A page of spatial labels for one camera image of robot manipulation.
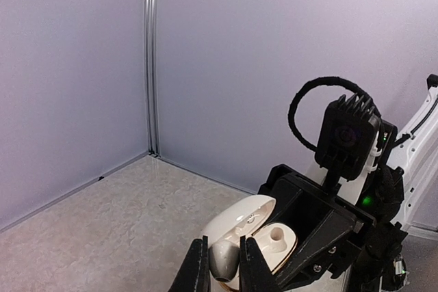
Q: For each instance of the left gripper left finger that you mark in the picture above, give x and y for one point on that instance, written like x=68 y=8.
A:
x=193 y=274

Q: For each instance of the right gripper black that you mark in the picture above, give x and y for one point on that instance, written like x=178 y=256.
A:
x=330 y=231

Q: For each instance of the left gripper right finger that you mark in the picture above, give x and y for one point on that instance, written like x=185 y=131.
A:
x=254 y=273

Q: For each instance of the white wireless earbud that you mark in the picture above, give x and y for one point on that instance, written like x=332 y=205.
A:
x=224 y=257

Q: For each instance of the white earbud charging case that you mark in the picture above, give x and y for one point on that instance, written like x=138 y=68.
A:
x=249 y=218

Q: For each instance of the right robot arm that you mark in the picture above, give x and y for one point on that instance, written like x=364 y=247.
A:
x=400 y=167

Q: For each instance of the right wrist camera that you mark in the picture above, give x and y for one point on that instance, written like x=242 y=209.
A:
x=348 y=133

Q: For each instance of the right aluminium frame post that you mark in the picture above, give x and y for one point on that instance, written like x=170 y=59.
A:
x=150 y=76

